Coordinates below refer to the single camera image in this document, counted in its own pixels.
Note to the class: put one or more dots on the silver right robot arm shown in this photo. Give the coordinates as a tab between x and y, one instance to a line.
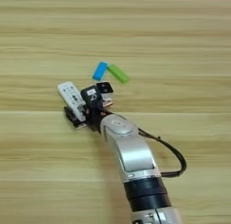
135	152

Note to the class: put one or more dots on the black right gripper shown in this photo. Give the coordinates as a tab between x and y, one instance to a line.
95	117

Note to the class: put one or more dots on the white cube with black top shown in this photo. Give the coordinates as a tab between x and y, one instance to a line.
104	87

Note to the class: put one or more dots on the blue rectangular block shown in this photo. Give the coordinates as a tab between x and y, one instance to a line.
99	70

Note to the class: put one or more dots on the white remote control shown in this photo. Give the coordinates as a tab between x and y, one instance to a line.
71	98

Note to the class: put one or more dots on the green rectangular block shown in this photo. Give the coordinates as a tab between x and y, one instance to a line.
118	73

